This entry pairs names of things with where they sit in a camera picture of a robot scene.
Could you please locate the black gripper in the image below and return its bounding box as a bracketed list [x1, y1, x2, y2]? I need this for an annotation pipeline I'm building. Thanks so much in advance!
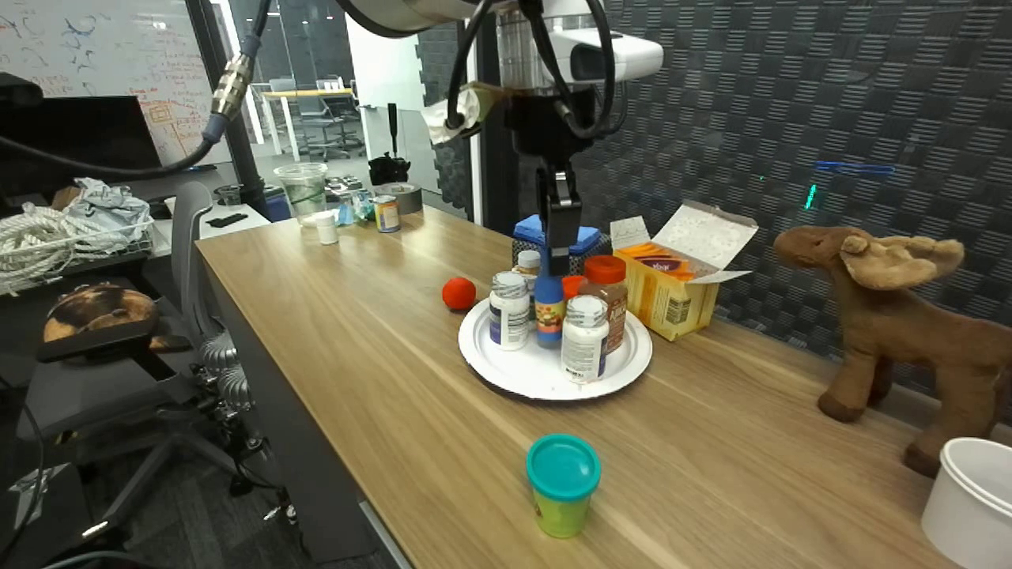
[509, 93, 599, 278]

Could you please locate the slim stained white bottle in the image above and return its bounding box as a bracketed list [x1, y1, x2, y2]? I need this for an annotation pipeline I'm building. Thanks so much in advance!
[512, 248, 545, 292]

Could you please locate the orange-lidded spice jar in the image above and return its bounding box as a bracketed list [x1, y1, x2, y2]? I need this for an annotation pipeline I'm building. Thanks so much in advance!
[582, 252, 633, 356]

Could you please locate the blue pin-shaped toy bottle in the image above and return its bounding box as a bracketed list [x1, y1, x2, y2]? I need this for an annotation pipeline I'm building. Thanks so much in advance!
[530, 275, 567, 351]

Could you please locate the white pill bottle blue label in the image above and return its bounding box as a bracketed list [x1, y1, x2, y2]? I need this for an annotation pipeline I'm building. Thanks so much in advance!
[486, 268, 530, 351]

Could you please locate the orange plush ball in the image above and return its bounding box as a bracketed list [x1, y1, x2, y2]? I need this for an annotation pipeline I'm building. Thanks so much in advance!
[439, 275, 482, 317]

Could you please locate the white pill bottle grey lid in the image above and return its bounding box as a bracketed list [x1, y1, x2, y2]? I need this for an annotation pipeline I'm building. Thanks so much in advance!
[555, 293, 613, 383]

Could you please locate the teal-lidded green dough cup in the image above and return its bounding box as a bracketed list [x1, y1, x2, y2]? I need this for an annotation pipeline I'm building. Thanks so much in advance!
[523, 430, 603, 544]

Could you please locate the white paper plate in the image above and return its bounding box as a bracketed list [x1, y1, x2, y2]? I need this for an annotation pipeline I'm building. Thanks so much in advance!
[454, 292, 656, 406]

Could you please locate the open yellow cardboard box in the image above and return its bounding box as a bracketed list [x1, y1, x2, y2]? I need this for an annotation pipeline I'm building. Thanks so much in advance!
[606, 198, 760, 345]

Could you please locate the yellow can silver lid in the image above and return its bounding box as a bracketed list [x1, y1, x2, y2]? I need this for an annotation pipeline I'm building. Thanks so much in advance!
[373, 194, 406, 237]

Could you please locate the white lidded jar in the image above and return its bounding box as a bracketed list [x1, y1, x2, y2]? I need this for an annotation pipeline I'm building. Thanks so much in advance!
[299, 213, 342, 249]

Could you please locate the black stand pole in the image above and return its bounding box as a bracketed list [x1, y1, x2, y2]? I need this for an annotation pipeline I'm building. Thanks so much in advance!
[188, 0, 268, 215]

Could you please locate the brown moose plush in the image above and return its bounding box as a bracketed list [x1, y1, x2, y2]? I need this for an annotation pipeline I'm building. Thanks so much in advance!
[773, 221, 1012, 478]

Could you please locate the white plastic tub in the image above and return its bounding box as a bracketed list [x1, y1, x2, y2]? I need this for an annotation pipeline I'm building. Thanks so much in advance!
[918, 435, 1012, 569]

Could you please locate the white cable pile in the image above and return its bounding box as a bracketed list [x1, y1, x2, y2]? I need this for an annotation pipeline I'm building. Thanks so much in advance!
[0, 174, 155, 300]

